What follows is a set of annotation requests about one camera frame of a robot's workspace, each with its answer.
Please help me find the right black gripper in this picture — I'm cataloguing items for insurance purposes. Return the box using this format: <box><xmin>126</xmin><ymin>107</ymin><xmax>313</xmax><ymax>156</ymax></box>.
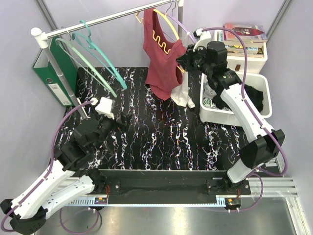
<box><xmin>177</xmin><ymin>44</ymin><xmax>213</xmax><ymax>76</ymax></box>

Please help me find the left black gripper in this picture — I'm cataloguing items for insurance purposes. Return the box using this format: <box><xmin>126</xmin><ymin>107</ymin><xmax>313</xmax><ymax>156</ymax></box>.
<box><xmin>91</xmin><ymin>104</ymin><xmax>132</xmax><ymax>152</ymax></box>

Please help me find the dark red tank top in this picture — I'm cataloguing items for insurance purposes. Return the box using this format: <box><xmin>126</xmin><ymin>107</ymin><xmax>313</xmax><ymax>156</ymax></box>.
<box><xmin>143</xmin><ymin>8</ymin><xmax>186</xmax><ymax>100</ymax></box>

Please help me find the yellow hanger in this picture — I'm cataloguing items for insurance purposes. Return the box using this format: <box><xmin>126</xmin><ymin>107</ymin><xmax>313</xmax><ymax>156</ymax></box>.
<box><xmin>134</xmin><ymin>1</ymin><xmax>185</xmax><ymax>73</ymax></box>

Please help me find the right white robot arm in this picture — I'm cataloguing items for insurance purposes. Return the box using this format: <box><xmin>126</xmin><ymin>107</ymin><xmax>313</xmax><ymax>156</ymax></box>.
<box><xmin>177</xmin><ymin>41</ymin><xmax>285</xmax><ymax>194</ymax></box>

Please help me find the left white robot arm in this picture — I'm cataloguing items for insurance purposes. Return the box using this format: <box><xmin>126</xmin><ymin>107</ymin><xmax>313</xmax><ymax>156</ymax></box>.
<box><xmin>0</xmin><ymin>113</ymin><xmax>131</xmax><ymax>235</ymax></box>

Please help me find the purple hanger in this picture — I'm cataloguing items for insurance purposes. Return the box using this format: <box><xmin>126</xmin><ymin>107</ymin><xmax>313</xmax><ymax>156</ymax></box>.
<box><xmin>169</xmin><ymin>0</ymin><xmax>196</xmax><ymax>43</ymax></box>

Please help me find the white tank top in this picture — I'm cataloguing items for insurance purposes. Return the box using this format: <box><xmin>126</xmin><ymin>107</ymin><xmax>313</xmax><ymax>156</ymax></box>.
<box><xmin>171</xmin><ymin>71</ymin><xmax>195</xmax><ymax>109</ymax></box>

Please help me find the light green hanger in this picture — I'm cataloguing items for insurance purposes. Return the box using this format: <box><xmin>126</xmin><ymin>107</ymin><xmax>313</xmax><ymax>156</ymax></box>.
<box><xmin>55</xmin><ymin>38</ymin><xmax>117</xmax><ymax>98</ymax></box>

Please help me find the teal hanger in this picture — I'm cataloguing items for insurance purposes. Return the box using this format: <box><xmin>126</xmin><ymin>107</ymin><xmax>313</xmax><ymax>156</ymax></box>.
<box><xmin>71</xmin><ymin>20</ymin><xmax>127</xmax><ymax>90</ymax></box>

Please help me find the black marbled mat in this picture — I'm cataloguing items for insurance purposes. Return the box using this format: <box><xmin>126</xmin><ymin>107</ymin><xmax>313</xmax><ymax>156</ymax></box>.
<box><xmin>47</xmin><ymin>67</ymin><xmax>281</xmax><ymax>171</ymax></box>

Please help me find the middle book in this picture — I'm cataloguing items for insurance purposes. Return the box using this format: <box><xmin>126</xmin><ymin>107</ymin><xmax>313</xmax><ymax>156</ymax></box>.
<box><xmin>217</xmin><ymin>31</ymin><xmax>264</xmax><ymax>53</ymax></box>

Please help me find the grey garment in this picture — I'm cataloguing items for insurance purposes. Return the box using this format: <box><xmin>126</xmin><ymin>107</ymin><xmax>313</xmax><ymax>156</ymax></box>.
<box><xmin>203</xmin><ymin>83</ymin><xmax>217</xmax><ymax>99</ymax></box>

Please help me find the bottom book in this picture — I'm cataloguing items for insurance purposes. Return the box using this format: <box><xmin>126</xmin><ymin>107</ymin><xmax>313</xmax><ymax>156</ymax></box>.
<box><xmin>227</xmin><ymin>47</ymin><xmax>264</xmax><ymax>58</ymax></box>

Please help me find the green patterned garment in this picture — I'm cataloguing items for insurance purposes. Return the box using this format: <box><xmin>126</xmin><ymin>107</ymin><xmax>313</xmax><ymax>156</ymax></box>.
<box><xmin>202</xmin><ymin>98</ymin><xmax>231</xmax><ymax>111</ymax></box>

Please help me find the top pink book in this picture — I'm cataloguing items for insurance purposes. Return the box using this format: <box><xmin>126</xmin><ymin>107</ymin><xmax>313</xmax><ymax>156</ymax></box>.
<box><xmin>224</xmin><ymin>23</ymin><xmax>268</xmax><ymax>43</ymax></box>

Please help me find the white laundry bin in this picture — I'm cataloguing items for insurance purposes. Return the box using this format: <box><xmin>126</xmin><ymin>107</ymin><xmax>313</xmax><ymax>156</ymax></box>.
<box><xmin>200</xmin><ymin>73</ymin><xmax>272</xmax><ymax>127</ymax></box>

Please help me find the white storage box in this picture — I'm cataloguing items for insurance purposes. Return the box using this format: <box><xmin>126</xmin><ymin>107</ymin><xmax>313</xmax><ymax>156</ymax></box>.
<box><xmin>227</xmin><ymin>43</ymin><xmax>268</xmax><ymax>74</ymax></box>

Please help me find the black garment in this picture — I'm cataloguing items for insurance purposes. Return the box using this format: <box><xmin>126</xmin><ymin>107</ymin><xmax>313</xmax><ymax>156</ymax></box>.
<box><xmin>213</xmin><ymin>85</ymin><xmax>264</xmax><ymax>112</ymax></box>

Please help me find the green binder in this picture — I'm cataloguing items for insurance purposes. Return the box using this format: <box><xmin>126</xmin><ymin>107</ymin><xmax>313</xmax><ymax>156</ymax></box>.
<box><xmin>33</xmin><ymin>38</ymin><xmax>77</xmax><ymax>107</ymax></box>

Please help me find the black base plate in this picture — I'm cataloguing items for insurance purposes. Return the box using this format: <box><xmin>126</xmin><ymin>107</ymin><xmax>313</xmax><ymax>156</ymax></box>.
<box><xmin>99</xmin><ymin>169</ymin><xmax>251</xmax><ymax>196</ymax></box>

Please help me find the silver clothes rail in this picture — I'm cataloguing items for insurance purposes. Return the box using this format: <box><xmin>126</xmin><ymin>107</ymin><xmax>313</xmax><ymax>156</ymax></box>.
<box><xmin>31</xmin><ymin>0</ymin><xmax>172</xmax><ymax>119</ymax></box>

